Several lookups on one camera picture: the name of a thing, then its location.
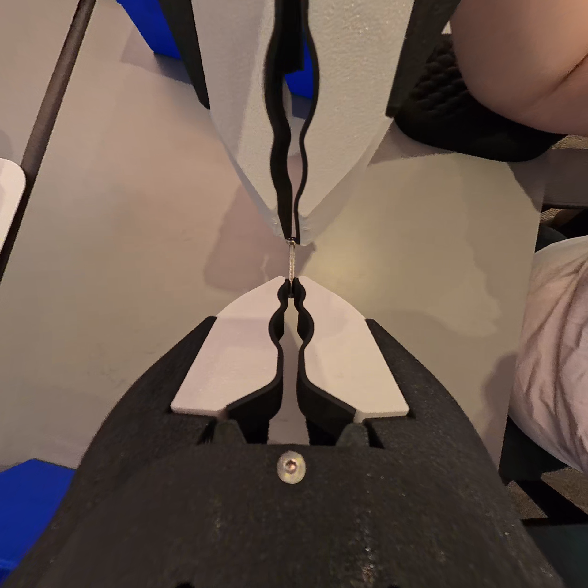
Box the blue plastic bin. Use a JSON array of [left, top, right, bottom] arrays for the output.
[[117, 0, 314, 98]]

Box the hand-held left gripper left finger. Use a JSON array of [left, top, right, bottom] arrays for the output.
[[171, 276, 292, 420]]

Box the blue bin with divider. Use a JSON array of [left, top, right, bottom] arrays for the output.
[[0, 458, 76, 570]]

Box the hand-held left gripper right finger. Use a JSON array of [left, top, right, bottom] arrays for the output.
[[294, 275, 410, 420]]

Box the white document stand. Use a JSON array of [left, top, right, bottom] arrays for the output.
[[0, 157, 26, 251]]

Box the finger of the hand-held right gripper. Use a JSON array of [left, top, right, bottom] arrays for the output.
[[294, 0, 414, 245], [190, 0, 296, 240]]

